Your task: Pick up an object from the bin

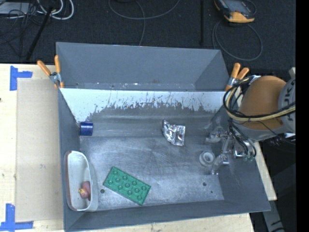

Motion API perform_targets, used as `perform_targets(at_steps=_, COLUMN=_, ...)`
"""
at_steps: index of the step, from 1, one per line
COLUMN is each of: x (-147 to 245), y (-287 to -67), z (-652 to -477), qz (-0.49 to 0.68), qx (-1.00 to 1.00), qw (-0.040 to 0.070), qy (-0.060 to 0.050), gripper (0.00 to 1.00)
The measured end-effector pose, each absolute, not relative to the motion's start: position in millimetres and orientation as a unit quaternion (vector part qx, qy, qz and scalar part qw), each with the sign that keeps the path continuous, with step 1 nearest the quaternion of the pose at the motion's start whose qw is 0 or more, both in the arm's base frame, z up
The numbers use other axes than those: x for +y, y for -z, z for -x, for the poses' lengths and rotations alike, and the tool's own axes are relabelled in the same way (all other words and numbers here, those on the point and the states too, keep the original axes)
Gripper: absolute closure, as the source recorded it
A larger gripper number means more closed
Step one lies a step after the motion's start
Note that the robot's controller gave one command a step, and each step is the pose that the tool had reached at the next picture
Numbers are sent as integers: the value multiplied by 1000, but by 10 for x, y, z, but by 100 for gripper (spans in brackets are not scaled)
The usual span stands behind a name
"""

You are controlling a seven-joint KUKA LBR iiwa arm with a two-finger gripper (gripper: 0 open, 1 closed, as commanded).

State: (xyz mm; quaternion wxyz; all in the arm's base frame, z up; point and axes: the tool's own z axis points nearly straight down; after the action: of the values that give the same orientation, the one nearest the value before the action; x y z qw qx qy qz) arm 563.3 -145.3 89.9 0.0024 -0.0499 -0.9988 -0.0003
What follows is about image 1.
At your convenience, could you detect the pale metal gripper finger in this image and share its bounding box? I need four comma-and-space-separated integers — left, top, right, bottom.
211, 154, 230, 175
205, 127, 225, 144

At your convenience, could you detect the crumpled silver foil packet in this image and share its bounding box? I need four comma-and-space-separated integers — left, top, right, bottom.
161, 119, 186, 146

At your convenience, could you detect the grey metal bin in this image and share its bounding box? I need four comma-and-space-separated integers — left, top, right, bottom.
55, 42, 271, 232

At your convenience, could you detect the dark green flat block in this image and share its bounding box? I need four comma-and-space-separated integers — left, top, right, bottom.
103, 166, 152, 206

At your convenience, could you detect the blue cup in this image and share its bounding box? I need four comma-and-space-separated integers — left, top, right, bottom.
79, 121, 94, 137

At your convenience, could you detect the pink toy duck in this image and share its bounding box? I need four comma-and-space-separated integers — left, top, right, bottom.
77, 180, 92, 201

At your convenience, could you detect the white plastic tub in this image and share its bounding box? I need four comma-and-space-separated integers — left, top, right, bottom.
63, 150, 98, 213

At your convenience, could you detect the pale wood flat board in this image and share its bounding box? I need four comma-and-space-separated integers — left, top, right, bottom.
14, 78, 64, 223

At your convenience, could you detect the white ring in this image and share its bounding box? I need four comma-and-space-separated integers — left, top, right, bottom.
198, 150, 216, 167

